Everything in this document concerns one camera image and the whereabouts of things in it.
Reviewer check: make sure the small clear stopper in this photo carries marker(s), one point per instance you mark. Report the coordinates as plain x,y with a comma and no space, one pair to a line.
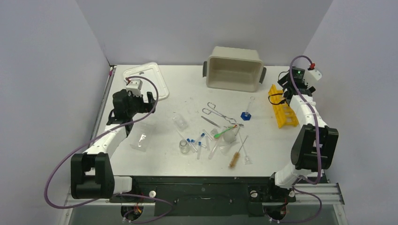
214,132

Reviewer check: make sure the large clear test tube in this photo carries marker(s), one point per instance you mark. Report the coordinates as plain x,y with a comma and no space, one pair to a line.
216,145

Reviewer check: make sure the graduated cylinder blue base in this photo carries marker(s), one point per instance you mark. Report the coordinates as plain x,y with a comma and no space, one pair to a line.
246,115

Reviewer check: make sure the metal crucible tongs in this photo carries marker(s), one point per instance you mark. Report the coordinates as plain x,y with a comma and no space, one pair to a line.
211,109

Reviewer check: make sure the black base frame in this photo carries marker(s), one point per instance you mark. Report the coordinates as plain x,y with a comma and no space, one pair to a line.
209,196

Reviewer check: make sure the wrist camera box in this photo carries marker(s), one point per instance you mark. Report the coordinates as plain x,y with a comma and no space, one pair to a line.
134,86
313,75

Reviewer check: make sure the yellow test tube rack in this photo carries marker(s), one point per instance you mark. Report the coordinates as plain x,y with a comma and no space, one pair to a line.
284,115

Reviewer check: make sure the blue capped vial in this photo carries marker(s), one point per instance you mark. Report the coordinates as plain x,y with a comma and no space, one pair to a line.
199,150
199,138
191,145
195,143

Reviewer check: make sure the small clear beaker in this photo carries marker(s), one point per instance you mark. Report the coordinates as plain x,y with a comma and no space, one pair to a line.
180,122

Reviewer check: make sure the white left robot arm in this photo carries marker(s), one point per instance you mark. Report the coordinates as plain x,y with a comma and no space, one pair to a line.
91,171

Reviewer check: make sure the small glass jar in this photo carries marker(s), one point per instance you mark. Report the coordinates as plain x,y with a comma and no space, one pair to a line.
184,146

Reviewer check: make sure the white plastic tub lid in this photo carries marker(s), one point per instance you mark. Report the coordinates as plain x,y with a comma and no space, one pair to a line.
152,72

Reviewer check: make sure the beige plastic tub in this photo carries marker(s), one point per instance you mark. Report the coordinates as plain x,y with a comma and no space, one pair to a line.
234,69

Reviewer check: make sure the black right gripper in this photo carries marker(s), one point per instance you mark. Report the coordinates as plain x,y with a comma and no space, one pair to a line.
286,86

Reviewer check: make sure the grey round ball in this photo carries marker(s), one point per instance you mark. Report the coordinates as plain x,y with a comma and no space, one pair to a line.
228,138

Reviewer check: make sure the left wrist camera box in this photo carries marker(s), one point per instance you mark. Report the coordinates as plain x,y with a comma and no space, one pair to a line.
134,86

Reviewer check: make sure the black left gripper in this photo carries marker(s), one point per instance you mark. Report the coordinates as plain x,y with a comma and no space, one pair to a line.
144,107

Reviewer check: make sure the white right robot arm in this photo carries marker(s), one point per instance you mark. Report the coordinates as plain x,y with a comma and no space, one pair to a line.
293,105

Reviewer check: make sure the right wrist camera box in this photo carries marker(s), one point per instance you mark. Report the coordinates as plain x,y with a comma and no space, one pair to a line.
313,75

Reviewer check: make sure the clear glass funnel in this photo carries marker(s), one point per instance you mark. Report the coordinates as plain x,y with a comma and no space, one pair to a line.
243,139

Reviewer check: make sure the rainbow plastic spoon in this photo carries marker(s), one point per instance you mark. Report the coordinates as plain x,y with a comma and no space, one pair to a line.
216,136

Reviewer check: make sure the test tube brush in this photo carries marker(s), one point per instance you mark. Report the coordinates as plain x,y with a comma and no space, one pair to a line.
236,155

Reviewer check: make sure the metal tweezers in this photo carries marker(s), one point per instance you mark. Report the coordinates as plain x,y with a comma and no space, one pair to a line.
211,122

